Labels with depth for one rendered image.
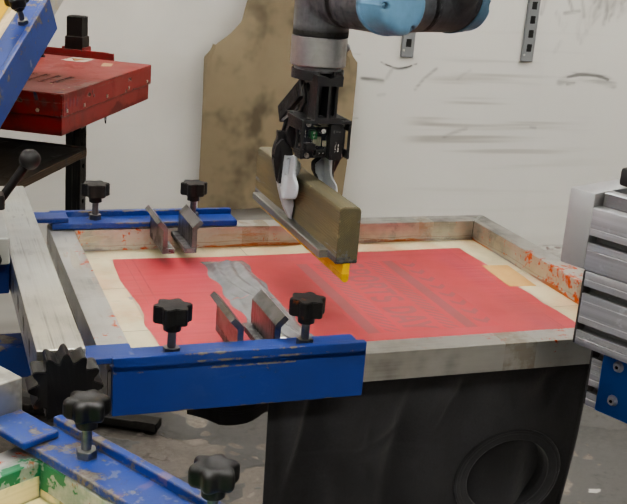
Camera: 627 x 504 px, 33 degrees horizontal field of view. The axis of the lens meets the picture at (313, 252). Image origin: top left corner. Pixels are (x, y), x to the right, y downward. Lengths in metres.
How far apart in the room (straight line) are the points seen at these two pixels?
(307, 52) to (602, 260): 0.47
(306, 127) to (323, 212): 0.12
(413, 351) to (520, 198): 2.82
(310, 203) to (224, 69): 2.06
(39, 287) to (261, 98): 2.30
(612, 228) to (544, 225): 2.97
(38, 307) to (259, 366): 0.26
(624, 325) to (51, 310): 0.64
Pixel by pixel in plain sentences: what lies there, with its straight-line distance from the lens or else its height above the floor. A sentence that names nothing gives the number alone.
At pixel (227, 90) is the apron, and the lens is 3.46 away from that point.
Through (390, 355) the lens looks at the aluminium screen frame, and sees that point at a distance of 1.28.
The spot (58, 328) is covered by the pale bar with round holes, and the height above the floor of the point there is 1.04.
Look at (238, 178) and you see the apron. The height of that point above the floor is 0.66.
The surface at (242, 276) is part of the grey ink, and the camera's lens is 1.60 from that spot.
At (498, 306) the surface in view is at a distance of 1.59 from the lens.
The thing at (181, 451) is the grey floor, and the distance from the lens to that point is 3.12.
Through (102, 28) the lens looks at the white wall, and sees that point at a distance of 3.42.
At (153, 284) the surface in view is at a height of 0.95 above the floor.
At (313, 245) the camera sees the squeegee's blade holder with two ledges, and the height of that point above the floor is 1.08.
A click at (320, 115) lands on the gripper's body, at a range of 1.42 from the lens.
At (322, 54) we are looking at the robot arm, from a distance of 1.40.
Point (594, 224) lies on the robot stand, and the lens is 1.22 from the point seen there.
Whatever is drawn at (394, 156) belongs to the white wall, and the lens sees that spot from 3.79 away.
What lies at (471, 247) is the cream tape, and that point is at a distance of 1.88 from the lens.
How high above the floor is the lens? 1.47
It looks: 17 degrees down
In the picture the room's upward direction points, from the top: 5 degrees clockwise
